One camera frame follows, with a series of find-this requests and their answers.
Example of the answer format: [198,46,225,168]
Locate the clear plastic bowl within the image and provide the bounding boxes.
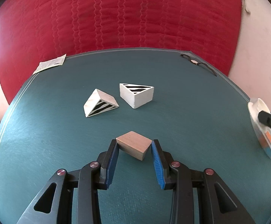
[247,98,271,159]

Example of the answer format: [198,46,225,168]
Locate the brown wooden cube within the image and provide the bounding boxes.
[116,131,152,161]

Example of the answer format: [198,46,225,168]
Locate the white triangular prism block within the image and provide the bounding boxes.
[83,88,119,118]

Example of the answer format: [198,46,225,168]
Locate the white striped triangular block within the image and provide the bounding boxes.
[119,83,154,109]

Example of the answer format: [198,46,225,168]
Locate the orange textured block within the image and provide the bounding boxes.
[259,130,271,149]

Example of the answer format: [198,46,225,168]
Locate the black wrist watch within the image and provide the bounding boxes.
[180,54,217,77]

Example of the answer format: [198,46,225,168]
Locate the white paper leaflet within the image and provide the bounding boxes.
[33,54,66,75]

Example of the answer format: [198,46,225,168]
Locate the red quilted mattress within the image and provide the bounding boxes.
[0,0,241,102]

